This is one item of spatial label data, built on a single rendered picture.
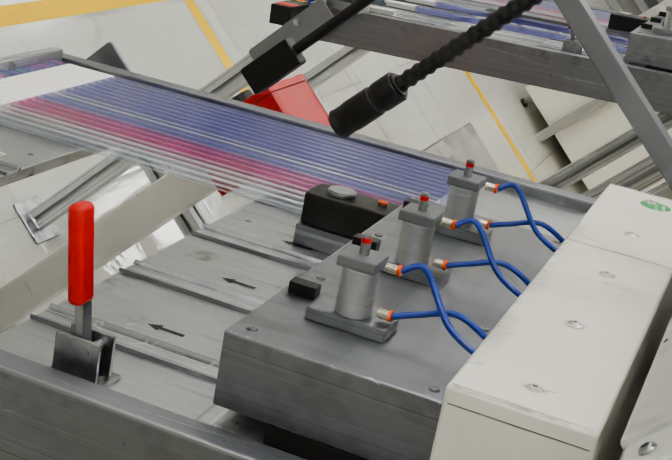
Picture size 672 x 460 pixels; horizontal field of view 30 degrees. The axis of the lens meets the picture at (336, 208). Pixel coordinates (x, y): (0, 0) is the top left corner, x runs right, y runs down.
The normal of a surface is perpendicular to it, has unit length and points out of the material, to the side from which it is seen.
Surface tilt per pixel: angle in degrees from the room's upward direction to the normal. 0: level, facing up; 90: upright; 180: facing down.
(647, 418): 90
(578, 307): 45
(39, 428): 90
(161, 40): 0
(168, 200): 90
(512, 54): 90
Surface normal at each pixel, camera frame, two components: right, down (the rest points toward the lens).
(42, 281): -0.37, 0.23
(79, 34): 0.76, -0.47
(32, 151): 0.18, -0.93
